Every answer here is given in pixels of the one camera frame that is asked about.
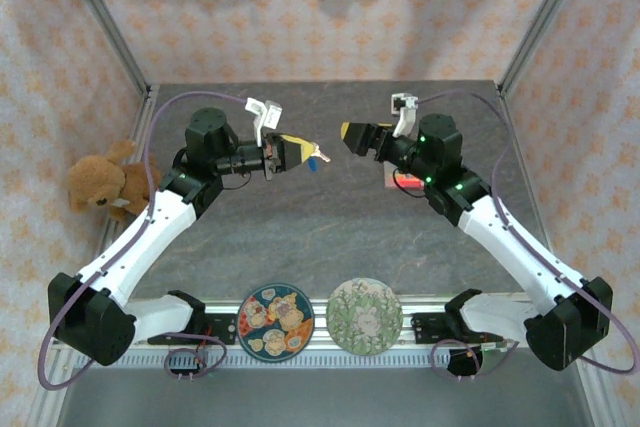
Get red key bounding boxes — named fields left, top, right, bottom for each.
left=383, top=169, right=426, bottom=193

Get brown teddy bear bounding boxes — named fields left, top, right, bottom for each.
left=67, top=139, right=166, bottom=222

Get round blue cartoon coaster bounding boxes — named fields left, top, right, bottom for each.
left=236, top=282, right=315, bottom=362

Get round green rabbit coaster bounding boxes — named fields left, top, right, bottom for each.
left=325, top=276, right=404, bottom=357

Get perforated metal strip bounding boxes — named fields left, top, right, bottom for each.
left=74, top=352, right=584, bottom=369

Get black connector box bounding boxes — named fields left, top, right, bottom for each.
left=447, top=349, right=484, bottom=379
left=167, top=352, right=209, bottom=381

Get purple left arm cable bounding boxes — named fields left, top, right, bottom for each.
left=38, top=90, right=251, bottom=391

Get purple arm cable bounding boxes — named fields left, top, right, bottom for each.
left=414, top=89, right=632, bottom=382
left=38, top=90, right=251, bottom=391

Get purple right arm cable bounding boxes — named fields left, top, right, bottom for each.
left=414, top=89, right=632, bottom=382

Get aluminium table side rail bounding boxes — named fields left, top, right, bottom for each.
left=494, top=81, right=556, bottom=248
left=94, top=84, right=161, bottom=248

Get aluminium frame post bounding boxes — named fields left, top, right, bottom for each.
left=53, top=0, right=151, bottom=96
left=497, top=0, right=597, bottom=96

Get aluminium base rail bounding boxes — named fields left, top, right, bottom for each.
left=49, top=294, right=601, bottom=348

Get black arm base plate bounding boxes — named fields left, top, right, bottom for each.
left=147, top=313, right=237, bottom=347
left=410, top=312, right=504, bottom=346

